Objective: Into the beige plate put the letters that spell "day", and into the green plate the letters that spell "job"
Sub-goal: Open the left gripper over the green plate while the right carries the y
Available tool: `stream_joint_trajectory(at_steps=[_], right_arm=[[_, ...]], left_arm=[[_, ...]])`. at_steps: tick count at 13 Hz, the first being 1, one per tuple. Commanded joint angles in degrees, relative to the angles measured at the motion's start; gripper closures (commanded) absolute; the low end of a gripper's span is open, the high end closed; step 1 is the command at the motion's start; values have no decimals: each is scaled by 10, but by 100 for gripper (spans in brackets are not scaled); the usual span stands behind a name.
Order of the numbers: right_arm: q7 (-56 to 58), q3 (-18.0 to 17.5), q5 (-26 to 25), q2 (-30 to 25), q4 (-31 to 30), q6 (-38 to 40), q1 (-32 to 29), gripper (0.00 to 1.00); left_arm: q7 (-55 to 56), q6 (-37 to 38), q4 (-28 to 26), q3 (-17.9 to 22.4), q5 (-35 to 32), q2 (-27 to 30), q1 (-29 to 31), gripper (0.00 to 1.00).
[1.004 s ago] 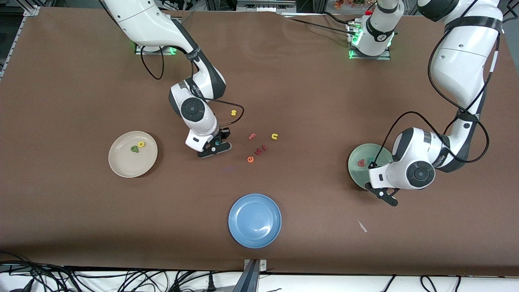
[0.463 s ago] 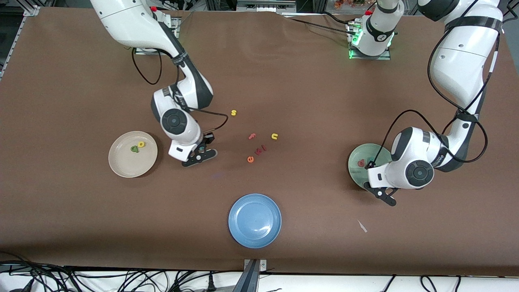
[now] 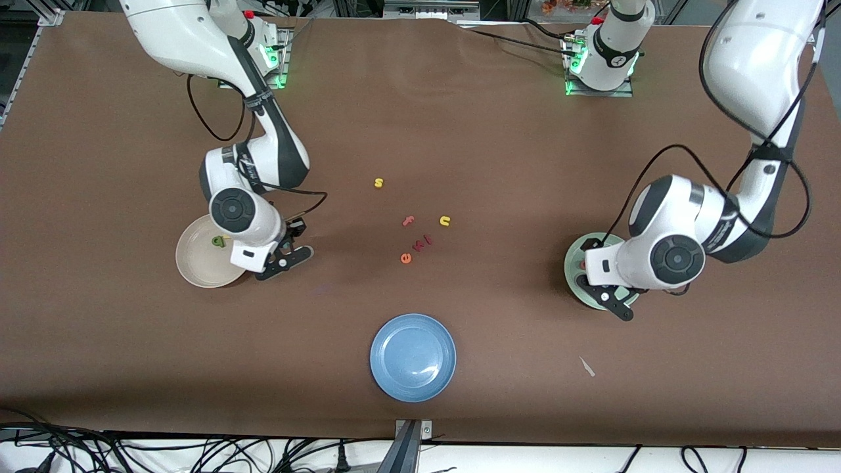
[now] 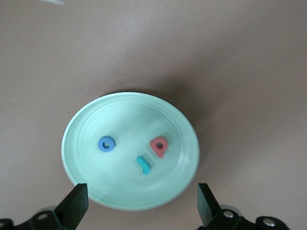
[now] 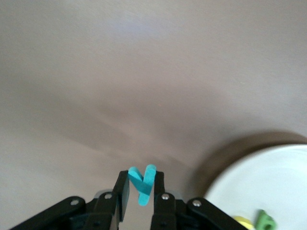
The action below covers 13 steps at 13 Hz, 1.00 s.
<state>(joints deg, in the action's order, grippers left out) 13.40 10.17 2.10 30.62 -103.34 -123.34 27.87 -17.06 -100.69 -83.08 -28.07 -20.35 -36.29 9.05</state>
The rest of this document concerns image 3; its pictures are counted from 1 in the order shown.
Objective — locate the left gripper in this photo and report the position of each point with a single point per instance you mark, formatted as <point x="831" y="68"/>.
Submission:
<point x="588" y="244"/>

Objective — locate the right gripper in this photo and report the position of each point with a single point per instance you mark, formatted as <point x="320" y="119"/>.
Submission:
<point x="295" y="229"/>

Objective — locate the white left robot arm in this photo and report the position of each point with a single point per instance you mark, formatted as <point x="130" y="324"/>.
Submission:
<point x="755" y="66"/>

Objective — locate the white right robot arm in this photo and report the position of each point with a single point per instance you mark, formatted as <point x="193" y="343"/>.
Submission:
<point x="177" y="33"/>

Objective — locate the pale green plate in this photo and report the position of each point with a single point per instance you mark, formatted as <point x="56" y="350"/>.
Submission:
<point x="571" y="272"/>

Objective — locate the small white paper scrap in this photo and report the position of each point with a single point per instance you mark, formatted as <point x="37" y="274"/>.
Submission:
<point x="587" y="368"/>

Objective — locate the beige brown plate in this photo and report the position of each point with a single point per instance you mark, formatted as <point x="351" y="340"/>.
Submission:
<point x="197" y="269"/>

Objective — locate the blue plate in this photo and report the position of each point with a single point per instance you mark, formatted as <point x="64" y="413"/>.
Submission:
<point x="412" y="358"/>

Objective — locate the brown table cover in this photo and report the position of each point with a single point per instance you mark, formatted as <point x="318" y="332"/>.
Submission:
<point x="131" y="341"/>

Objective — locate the black power plug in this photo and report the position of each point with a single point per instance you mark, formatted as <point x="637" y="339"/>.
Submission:
<point x="342" y="460"/>

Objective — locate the orange decorative foliage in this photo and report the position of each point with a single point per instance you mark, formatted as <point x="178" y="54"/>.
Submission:
<point x="565" y="5"/>

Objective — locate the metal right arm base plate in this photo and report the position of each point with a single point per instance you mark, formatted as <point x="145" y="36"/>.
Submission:
<point x="284" y="59"/>

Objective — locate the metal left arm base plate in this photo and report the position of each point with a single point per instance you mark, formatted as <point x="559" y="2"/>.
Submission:
<point x="601" y="93"/>

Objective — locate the metal table edge bracket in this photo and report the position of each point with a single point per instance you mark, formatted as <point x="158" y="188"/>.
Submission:
<point x="410" y="447"/>

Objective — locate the silver aluminium frame profile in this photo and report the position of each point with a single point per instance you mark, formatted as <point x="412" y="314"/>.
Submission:
<point x="427" y="10"/>

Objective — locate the aluminium table corner rail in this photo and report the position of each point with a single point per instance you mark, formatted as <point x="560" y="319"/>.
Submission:
<point x="26" y="66"/>

